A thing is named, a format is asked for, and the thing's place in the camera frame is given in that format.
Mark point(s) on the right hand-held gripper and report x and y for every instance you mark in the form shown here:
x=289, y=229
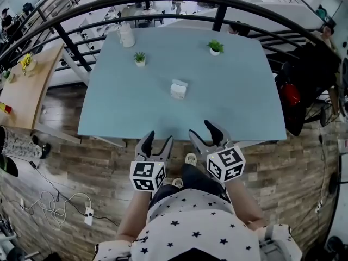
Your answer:
x=225, y=164

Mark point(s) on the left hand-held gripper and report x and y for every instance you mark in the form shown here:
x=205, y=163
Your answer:
x=146, y=175

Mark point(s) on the small white jar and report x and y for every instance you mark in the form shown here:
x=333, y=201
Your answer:
x=178, y=92

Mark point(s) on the white plastic container lid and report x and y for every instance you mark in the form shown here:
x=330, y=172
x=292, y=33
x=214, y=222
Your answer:
x=180, y=83

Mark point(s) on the person's right forearm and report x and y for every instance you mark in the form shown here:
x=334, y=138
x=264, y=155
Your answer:
x=246, y=202

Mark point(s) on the person's left forearm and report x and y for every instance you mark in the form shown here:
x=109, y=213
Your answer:
x=136, y=213

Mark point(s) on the person's beige shoe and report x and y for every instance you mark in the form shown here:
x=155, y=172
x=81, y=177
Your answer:
x=190, y=159
x=177, y=183

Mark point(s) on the light blue table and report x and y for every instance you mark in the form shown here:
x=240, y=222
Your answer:
x=163, y=113

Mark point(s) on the person's black trousers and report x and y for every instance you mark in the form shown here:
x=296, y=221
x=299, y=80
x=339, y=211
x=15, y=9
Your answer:
x=195, y=178

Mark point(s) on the person's star print shirt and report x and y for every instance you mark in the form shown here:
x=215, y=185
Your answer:
x=195, y=227

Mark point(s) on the green plant in square pot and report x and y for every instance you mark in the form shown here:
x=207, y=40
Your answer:
x=139, y=59

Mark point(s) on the green plant in round pot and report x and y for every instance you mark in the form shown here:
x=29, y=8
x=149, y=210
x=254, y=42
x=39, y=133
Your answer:
x=215, y=48

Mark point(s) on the red helmet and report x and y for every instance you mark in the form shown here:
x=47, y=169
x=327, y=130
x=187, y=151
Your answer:
x=289, y=94

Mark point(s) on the white water bottle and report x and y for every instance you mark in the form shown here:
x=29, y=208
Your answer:
x=126, y=35

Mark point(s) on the black metal railing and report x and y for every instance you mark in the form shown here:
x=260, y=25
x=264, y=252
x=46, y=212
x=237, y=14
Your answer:
x=219, y=18

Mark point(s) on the black chair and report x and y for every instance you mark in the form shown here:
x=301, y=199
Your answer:
x=312, y=72

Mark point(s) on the wooden table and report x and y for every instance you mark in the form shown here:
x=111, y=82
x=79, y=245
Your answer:
x=21, y=94

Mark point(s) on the black and green bag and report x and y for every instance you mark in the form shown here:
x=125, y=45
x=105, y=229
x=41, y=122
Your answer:
x=8, y=167

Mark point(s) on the yellow flowers in pot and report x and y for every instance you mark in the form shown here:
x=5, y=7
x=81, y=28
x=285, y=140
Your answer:
x=27, y=62

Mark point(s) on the small green potted plant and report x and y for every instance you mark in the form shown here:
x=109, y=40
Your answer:
x=8, y=75

